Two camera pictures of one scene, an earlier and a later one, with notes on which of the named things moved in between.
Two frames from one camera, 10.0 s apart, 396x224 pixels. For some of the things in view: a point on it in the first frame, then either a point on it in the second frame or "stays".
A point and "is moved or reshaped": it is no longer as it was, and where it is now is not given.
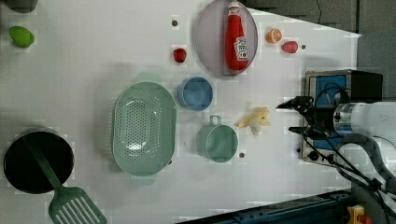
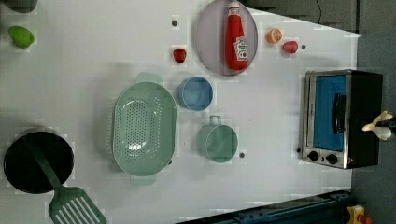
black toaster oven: (331, 89) stays
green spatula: (70, 204) stays
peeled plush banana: (255, 119) is moved or reshaped
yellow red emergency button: (358, 216) stays
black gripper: (318, 120) -> (387, 123)
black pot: (23, 169) stays
